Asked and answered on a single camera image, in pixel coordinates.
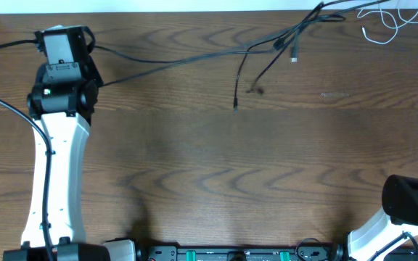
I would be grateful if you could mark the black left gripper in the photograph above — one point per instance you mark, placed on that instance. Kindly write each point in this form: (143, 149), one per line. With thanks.
(95, 72)

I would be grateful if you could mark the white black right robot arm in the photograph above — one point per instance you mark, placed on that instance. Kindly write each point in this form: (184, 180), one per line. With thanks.
(395, 223)

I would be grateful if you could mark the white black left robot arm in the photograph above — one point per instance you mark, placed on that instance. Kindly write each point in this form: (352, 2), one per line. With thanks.
(60, 106)

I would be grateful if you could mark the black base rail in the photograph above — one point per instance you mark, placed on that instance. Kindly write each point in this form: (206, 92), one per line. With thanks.
(307, 250)

